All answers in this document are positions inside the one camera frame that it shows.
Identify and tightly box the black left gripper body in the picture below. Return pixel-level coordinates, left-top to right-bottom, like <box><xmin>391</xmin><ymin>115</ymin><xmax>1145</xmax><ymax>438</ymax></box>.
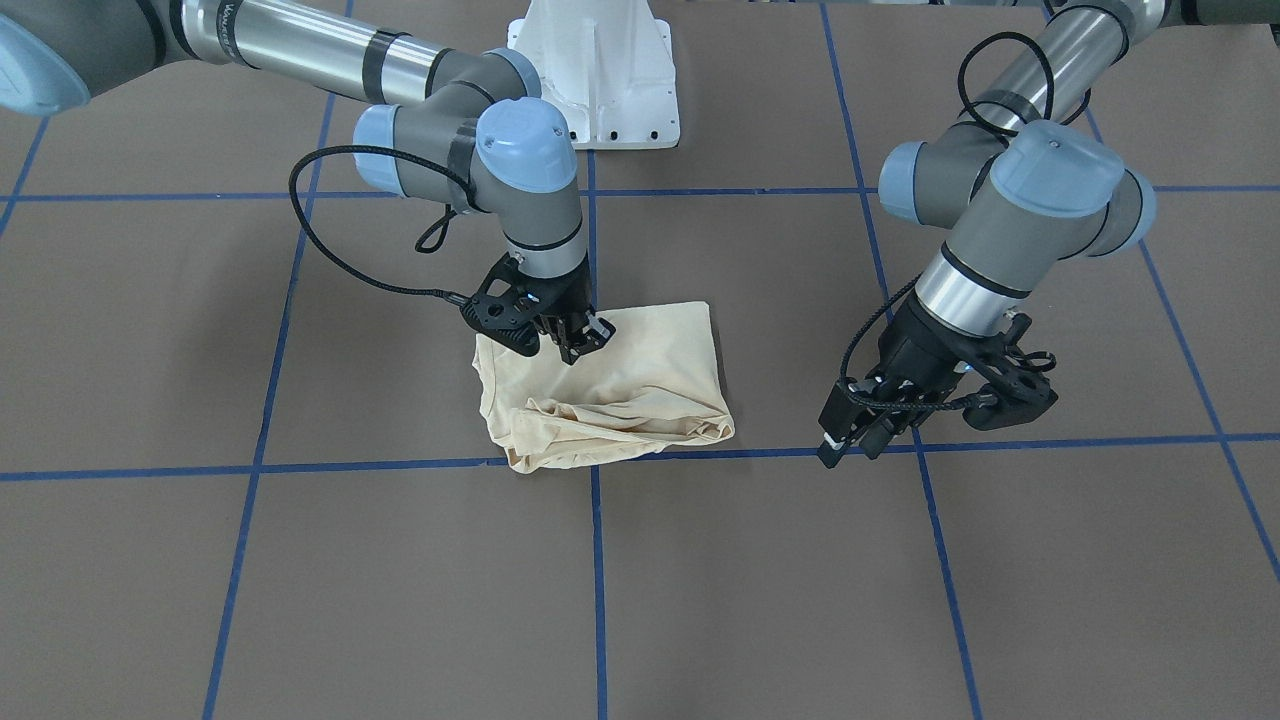
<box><xmin>868</xmin><ymin>299</ymin><xmax>986</xmax><ymax>404</ymax></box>

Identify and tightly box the pale yellow long-sleeve shirt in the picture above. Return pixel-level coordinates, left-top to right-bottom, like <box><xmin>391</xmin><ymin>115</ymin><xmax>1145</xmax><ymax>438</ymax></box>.
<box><xmin>472</xmin><ymin>301</ymin><xmax>736</xmax><ymax>474</ymax></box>

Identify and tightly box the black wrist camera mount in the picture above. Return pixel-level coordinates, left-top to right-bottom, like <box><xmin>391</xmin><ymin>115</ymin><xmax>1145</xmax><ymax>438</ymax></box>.
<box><xmin>954</xmin><ymin>311</ymin><xmax>1059</xmax><ymax>430</ymax></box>
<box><xmin>460</xmin><ymin>254</ymin><xmax>550</xmax><ymax>357</ymax></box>

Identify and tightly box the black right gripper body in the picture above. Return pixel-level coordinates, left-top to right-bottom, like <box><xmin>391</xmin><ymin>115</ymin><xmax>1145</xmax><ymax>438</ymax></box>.
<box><xmin>530</xmin><ymin>268</ymin><xmax>595</xmax><ymax>341</ymax></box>

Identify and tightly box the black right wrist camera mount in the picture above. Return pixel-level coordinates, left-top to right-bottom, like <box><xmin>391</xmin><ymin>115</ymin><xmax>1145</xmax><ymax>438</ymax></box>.
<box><xmin>460</xmin><ymin>254</ymin><xmax>550</xmax><ymax>357</ymax></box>

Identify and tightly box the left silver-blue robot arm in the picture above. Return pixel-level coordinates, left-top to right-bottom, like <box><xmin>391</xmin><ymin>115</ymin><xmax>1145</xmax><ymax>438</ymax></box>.
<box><xmin>817</xmin><ymin>1</ymin><xmax>1277</xmax><ymax>468</ymax></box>

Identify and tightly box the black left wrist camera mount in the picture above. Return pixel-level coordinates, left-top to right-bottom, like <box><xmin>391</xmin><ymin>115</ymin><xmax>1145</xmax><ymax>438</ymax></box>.
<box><xmin>954</xmin><ymin>311</ymin><xmax>1059</xmax><ymax>430</ymax></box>

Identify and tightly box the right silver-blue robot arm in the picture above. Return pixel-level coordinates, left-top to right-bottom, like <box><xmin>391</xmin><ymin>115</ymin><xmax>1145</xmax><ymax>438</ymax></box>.
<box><xmin>1</xmin><ymin>1</ymin><xmax>614</xmax><ymax>364</ymax></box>

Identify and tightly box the brown gridded table mat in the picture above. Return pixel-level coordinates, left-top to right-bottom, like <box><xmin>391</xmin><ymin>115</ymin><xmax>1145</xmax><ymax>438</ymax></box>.
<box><xmin>1</xmin><ymin>1</ymin><xmax>1277</xmax><ymax>719</ymax></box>

